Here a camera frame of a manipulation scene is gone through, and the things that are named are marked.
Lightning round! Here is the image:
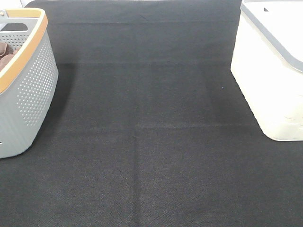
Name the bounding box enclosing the brown microfibre towel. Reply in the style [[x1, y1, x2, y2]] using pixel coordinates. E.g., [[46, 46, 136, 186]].
[[0, 42, 18, 71]]

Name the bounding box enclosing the black table cloth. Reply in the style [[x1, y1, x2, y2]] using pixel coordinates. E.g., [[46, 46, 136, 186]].
[[0, 0, 303, 227]]

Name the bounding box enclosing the white plastic storage bin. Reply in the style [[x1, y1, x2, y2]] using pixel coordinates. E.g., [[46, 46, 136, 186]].
[[231, 0, 303, 141]]

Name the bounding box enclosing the grey perforated laundry basket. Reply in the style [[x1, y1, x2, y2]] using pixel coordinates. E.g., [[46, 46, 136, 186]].
[[0, 8, 58, 158]]

